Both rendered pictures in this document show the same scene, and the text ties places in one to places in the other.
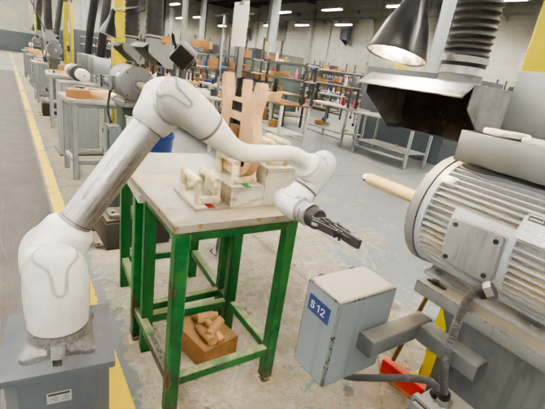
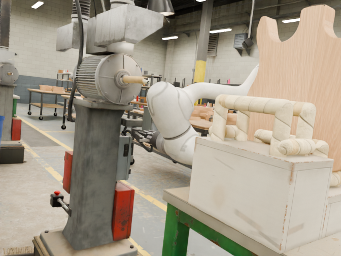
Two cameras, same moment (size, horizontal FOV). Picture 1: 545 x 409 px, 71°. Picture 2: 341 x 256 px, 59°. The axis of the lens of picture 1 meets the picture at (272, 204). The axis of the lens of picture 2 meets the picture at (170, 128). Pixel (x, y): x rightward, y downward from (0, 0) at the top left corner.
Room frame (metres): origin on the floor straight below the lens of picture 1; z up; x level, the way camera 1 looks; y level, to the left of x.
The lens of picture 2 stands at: (2.41, -0.16, 1.20)
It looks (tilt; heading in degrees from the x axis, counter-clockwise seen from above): 6 degrees down; 179
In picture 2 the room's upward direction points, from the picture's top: 6 degrees clockwise
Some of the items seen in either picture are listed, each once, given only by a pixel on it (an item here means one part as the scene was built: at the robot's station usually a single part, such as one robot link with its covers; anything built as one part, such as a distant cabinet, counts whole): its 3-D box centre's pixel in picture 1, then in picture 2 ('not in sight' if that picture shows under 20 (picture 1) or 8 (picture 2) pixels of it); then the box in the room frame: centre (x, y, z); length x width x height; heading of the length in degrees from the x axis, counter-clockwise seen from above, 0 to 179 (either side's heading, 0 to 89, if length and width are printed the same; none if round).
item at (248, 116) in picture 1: (239, 127); (306, 89); (1.65, 0.19, 1.25); 0.35 x 0.04 x 0.40; 35
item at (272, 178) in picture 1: (263, 178); (252, 183); (1.73, 0.06, 1.02); 0.27 x 0.15 x 0.17; 36
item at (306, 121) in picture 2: not in sight; (304, 132); (1.78, 0.14, 1.15); 0.03 x 0.03 x 0.09
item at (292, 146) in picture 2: not in sight; (296, 146); (1.81, 0.11, 1.12); 0.11 x 0.03 x 0.03; 126
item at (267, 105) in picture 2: (277, 139); (250, 103); (1.76, 0.02, 1.20); 0.20 x 0.03 x 0.03; 35
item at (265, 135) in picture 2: not in sight; (287, 140); (1.67, 0.15, 1.12); 0.20 x 0.03 x 0.03; 35
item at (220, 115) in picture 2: not in sight; (219, 120); (1.69, -0.03, 1.15); 0.03 x 0.03 x 0.09
